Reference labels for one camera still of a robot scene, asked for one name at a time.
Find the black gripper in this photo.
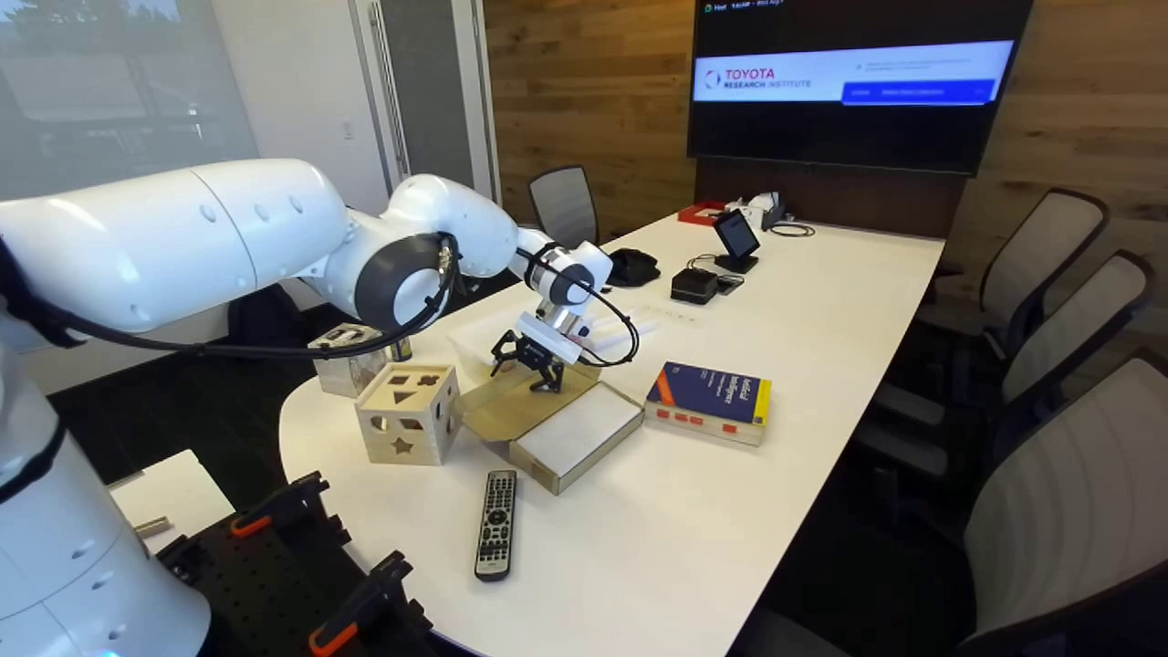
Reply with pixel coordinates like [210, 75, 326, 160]
[490, 326, 573, 397]

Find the blue and orange book box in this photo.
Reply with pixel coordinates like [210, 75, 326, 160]
[643, 356, 779, 450]

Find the small black box device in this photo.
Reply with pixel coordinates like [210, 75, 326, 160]
[667, 266, 727, 305]

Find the wooden shape sorter cube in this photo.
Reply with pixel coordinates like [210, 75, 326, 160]
[354, 356, 468, 469]

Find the black round pouch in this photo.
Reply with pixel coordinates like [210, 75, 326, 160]
[603, 245, 664, 291]

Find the black remote control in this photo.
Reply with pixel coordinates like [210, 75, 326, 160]
[469, 467, 527, 582]

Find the small grey office chair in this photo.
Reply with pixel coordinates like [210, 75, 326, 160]
[527, 162, 603, 250]

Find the flat red item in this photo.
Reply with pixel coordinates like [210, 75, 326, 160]
[676, 197, 735, 228]

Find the black tablet on stand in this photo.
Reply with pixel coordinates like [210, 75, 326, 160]
[707, 209, 766, 278]

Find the frosted glass window panel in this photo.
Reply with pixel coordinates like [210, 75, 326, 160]
[0, 0, 263, 204]

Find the grey mesh office chair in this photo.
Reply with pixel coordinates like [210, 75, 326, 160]
[751, 349, 1168, 657]
[889, 246, 1153, 482]
[979, 186, 1113, 344]

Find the black clamp orange handle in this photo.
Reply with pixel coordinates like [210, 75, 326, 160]
[303, 548, 415, 657]
[226, 469, 333, 545]

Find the wall mounted tv screen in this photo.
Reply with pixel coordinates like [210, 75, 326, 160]
[687, 0, 1035, 180]

